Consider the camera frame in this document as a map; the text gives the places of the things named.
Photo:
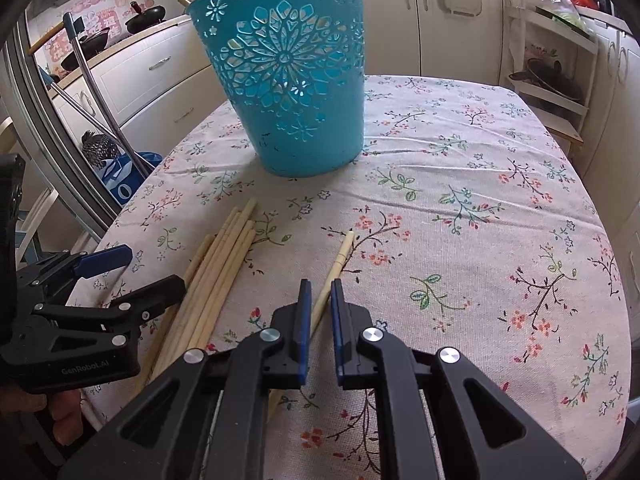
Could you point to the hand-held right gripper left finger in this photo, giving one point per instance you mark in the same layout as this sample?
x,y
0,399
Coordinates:
x,y
302,332

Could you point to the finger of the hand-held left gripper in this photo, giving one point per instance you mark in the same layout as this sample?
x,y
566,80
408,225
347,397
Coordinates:
x,y
150,297
107,259

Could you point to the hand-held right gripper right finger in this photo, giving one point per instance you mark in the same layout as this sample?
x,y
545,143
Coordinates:
x,y
337,332

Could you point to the single wooden chopstick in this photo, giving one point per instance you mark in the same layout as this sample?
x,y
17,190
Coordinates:
x,y
340,260

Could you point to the bundle of wooden chopsticks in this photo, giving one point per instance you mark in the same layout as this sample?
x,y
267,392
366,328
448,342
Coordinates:
x,y
220,270

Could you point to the teal cutout plastic basket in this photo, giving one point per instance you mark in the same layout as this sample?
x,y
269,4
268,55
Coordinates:
x,y
310,125

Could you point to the person's left hand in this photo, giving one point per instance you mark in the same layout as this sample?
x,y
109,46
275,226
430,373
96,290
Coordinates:
x,y
65,412

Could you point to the blue printed bag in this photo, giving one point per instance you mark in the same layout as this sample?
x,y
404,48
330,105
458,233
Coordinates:
x,y
127,180

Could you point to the floral tablecloth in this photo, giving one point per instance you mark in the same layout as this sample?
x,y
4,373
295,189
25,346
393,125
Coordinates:
x,y
450,260

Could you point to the cream cabinet with drawers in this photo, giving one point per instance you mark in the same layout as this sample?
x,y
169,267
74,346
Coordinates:
x,y
150,75

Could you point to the white step stool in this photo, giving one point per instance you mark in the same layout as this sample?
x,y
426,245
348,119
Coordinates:
x,y
565,134

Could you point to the cream sink base cabinets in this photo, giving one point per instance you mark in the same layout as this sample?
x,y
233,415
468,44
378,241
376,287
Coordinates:
x,y
400,25

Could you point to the dark pan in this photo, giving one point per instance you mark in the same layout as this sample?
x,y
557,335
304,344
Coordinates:
x,y
550,81

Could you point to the white shelf rack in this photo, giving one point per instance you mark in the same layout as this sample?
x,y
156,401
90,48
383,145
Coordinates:
x,y
592,50

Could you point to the clear bag of vegetables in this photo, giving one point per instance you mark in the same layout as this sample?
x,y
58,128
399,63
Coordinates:
x,y
565,12

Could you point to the metal sliding door frame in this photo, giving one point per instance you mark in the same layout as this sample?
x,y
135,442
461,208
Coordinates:
x,y
45,125

